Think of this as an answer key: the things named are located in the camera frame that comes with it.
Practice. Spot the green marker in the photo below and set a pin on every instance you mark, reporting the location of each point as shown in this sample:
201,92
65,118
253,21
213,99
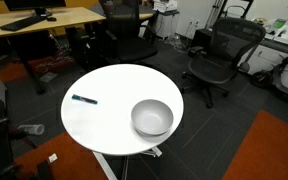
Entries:
84,99

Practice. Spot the wooden desk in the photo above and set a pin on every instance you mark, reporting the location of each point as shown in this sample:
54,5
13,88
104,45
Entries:
67,16

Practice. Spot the white table base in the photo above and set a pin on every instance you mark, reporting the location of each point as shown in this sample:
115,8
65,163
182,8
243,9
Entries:
103,164

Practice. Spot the black electric scooter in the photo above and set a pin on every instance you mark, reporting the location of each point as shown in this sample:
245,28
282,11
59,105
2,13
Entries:
277,78

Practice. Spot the black computer tower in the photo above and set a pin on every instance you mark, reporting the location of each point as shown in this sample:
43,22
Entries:
202,38

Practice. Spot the small white paper scrap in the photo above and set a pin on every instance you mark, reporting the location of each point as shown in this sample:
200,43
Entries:
53,157

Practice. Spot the grey bowl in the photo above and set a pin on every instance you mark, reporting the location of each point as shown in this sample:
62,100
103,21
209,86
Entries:
152,117

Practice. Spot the black keyboard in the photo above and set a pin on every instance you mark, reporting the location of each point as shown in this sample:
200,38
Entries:
22,23

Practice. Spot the white cabinet desk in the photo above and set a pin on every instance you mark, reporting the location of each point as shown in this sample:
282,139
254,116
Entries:
284,36

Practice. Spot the white printer box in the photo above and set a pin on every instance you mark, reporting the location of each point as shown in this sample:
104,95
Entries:
165,5

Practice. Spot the black computer mouse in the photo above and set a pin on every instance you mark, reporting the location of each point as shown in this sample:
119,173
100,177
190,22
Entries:
51,19

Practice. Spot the black mesh office chair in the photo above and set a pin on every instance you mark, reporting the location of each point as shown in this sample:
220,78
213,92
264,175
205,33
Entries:
214,66

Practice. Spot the black high-back office chair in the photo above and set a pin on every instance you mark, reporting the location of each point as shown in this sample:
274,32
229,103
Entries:
130,46

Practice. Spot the black computer monitor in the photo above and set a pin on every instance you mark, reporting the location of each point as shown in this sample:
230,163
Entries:
34,4

